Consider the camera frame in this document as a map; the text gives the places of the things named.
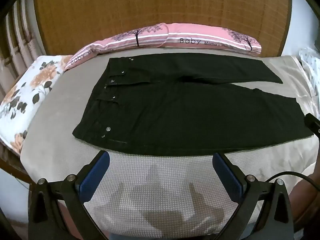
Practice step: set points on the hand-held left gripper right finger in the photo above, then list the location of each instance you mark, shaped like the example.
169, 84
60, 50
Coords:
225, 172

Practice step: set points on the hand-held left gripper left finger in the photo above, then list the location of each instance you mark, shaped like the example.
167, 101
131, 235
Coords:
96, 172

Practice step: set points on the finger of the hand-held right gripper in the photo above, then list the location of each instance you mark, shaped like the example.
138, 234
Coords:
312, 125

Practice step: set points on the black pants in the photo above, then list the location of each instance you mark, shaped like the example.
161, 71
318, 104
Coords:
175, 115

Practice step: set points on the grey textured bed mat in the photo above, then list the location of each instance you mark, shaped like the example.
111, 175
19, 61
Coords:
150, 180

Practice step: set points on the beige satin bed sheet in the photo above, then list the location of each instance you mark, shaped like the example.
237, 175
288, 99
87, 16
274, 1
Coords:
287, 72

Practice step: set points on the white dotted cloth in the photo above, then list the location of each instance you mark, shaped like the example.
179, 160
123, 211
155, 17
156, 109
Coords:
311, 62

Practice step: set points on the white floral pillow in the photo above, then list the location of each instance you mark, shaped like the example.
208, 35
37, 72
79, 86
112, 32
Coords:
27, 92

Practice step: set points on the pink striped tree-print pillow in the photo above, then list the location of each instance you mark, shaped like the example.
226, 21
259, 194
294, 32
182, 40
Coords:
120, 40
212, 36

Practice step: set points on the beige curtain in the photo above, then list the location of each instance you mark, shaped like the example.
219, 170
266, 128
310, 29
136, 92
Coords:
17, 35

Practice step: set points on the wooden headboard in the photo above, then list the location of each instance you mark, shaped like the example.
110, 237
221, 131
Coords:
150, 5

